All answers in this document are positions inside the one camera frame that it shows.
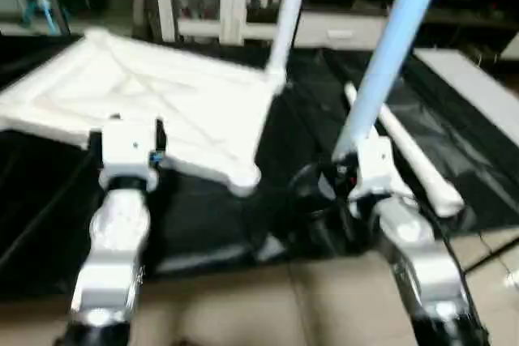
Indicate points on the white plastic table top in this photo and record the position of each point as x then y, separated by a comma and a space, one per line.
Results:
146, 95

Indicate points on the white plastic table leg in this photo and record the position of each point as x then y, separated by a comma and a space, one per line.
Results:
422, 169
285, 14
393, 38

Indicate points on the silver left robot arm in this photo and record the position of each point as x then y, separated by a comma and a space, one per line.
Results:
117, 249

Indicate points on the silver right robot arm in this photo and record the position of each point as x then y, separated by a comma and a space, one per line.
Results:
422, 265

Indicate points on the black work mat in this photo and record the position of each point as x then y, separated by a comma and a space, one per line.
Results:
211, 216

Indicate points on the white drawer unit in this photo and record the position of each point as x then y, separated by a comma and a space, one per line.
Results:
340, 32

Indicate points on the white flat board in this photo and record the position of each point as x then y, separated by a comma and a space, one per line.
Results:
478, 91

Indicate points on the black metal stand leg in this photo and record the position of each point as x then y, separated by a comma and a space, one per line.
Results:
491, 258

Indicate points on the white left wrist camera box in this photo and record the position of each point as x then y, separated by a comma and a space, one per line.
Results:
130, 151

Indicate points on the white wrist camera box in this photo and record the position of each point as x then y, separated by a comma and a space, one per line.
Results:
375, 166
130, 151

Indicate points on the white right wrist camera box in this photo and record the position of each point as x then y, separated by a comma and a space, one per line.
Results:
375, 166

